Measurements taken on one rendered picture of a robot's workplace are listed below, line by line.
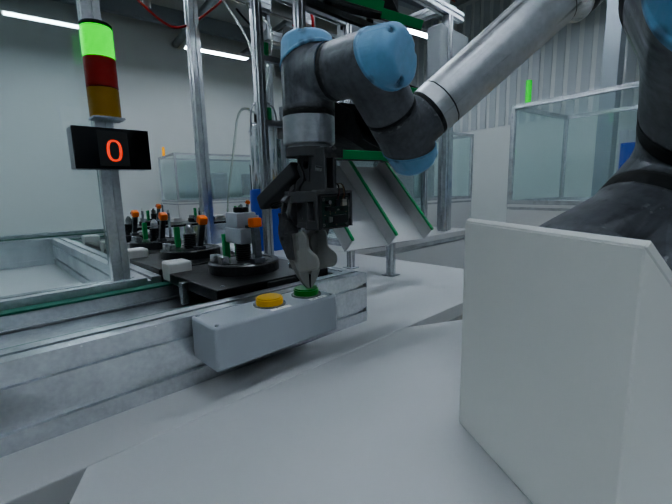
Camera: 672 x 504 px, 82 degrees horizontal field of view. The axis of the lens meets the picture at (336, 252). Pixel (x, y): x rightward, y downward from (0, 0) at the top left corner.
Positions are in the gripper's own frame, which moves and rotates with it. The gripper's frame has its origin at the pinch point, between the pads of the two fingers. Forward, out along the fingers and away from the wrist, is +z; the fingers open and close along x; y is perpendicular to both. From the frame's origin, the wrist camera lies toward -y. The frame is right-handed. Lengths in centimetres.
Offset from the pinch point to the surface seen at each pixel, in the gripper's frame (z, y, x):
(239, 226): -7.3, -19.6, 0.0
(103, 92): -31.3, -30.9, -18.0
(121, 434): 12.6, 1.2, -28.3
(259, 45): -50, -41, 21
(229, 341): 4.8, 3.4, -15.6
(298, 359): 12.6, 0.6, -2.6
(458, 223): 50, -288, 577
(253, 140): -35, -100, 55
